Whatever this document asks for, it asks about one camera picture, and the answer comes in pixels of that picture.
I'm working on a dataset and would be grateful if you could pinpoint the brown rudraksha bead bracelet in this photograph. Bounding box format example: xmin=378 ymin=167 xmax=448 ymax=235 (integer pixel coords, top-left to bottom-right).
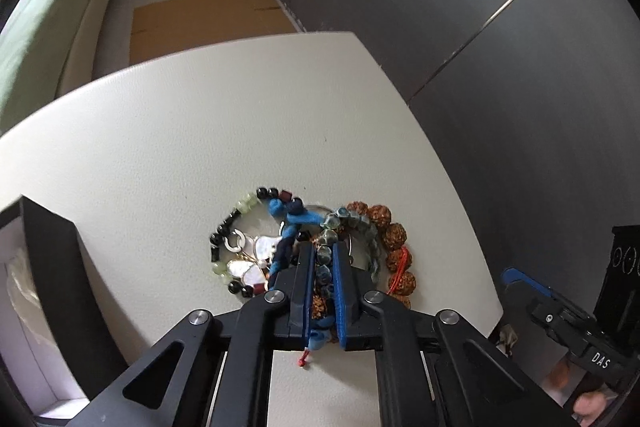
xmin=345 ymin=199 xmax=418 ymax=311

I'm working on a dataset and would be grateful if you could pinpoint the green and black bead bracelet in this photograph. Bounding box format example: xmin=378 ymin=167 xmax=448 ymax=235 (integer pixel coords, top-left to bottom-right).
xmin=207 ymin=186 xmax=293 ymax=298

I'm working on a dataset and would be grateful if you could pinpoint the blue cord ceramic bead bracelet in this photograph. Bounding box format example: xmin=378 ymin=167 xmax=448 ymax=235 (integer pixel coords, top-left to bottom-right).
xmin=264 ymin=196 xmax=381 ymax=367

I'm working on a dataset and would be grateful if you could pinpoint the person's right hand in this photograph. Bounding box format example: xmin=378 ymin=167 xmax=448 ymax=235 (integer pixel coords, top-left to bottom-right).
xmin=540 ymin=351 xmax=628 ymax=426

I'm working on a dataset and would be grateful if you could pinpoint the white butterfly brooch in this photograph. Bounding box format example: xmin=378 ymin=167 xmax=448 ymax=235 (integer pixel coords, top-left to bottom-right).
xmin=224 ymin=229 xmax=281 ymax=289

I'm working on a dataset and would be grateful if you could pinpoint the brown cardboard sheet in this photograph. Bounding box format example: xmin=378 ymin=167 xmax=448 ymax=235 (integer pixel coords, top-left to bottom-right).
xmin=129 ymin=0 xmax=296 ymax=65

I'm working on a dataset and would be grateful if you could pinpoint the bed with green blanket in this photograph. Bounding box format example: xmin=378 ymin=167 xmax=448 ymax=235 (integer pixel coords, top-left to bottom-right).
xmin=1 ymin=0 xmax=110 ymax=132

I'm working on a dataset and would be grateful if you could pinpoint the silver ring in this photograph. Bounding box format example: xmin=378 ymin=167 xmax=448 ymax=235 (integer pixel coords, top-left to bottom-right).
xmin=223 ymin=230 xmax=248 ymax=253

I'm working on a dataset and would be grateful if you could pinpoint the black jewelry box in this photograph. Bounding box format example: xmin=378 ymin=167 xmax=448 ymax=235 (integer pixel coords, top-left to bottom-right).
xmin=1 ymin=196 xmax=140 ymax=426

